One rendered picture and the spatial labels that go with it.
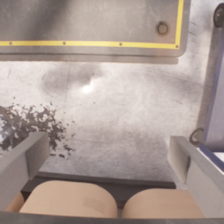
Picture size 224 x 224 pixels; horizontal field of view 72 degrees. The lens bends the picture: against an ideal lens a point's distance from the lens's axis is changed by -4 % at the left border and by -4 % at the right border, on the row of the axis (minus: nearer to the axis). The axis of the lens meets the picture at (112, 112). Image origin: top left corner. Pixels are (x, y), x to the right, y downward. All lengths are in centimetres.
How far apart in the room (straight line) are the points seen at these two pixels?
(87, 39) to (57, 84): 41
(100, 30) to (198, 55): 55
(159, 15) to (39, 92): 65
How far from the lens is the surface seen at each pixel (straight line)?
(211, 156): 78
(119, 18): 50
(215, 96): 77
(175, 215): 72
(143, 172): 100
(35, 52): 53
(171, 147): 17
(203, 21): 93
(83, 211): 66
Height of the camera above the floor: 80
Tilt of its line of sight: 75 degrees down
